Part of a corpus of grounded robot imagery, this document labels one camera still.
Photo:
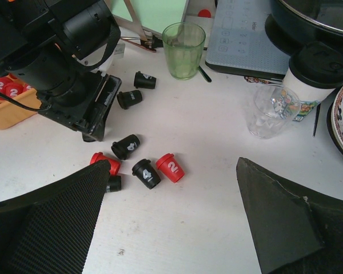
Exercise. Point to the clear plastic cup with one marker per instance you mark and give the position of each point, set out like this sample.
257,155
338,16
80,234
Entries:
270,109

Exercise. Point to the black frying pan with lid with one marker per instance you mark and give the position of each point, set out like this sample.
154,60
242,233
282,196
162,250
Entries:
292,24

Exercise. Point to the coffee cup black lid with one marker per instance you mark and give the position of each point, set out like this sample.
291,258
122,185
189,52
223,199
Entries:
314,72

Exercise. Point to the green glass cup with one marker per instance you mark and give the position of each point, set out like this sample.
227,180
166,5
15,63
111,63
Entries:
183,45

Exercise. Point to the grey induction cooker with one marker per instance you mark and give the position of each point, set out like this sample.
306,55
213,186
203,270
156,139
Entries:
238,42

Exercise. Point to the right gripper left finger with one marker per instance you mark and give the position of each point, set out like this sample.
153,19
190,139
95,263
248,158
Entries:
49,230

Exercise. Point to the black capsule top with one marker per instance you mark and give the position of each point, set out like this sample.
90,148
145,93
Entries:
142,80

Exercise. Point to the orange storage basket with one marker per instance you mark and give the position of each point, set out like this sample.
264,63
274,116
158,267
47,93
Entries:
11,114

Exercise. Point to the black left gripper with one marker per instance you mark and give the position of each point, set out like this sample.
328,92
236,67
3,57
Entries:
88,116

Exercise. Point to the black capsule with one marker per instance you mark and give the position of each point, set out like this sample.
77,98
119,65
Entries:
125,147
114,184
142,80
129,99

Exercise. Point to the green cutting board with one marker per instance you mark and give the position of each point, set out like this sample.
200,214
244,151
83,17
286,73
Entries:
152,15

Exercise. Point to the black capsule numbered four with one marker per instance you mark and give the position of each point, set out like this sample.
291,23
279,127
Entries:
145,172

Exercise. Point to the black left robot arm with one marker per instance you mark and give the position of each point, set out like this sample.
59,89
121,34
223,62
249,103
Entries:
58,47

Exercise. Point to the red capsule cluster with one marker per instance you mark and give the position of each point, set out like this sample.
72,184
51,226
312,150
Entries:
168,165

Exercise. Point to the red capsule pair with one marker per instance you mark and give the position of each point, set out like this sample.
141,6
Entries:
115,165

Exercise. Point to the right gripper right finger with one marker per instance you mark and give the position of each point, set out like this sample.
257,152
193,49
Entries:
294,229

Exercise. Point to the copper spoon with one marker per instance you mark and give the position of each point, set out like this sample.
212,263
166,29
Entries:
128,40

